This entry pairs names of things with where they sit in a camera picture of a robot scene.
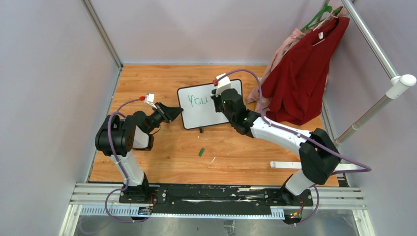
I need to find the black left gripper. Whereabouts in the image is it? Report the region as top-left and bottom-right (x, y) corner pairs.
(146, 103), (183, 134)

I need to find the white whiteboard black frame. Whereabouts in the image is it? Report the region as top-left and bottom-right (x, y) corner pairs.
(177, 84), (229, 130)

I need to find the green marker cap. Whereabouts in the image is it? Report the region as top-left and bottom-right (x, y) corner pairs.
(198, 148), (205, 157)

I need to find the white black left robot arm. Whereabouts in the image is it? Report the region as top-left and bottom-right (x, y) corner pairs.
(95, 102), (183, 203)

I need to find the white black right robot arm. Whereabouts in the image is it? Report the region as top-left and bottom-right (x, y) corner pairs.
(210, 88), (341, 206)

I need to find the pink garment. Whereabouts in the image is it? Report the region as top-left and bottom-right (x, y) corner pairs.
(246, 6), (349, 115)

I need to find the red shirt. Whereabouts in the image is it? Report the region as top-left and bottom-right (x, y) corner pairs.
(260, 15), (350, 126)

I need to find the green clothes hanger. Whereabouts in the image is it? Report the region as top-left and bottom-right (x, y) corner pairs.
(301, 5), (343, 31)

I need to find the metal clothes rack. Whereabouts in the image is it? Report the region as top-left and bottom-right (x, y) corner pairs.
(270, 0), (417, 173)

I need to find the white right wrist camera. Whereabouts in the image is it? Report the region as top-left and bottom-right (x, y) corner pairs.
(213, 73), (231, 96)

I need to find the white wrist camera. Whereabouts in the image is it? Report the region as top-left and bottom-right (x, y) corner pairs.
(144, 93), (157, 110)
(213, 73), (231, 96)

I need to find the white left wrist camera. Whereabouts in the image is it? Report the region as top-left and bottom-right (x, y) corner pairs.
(144, 93), (157, 110)

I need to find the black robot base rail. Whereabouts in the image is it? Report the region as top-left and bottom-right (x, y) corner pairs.
(70, 182), (367, 225)

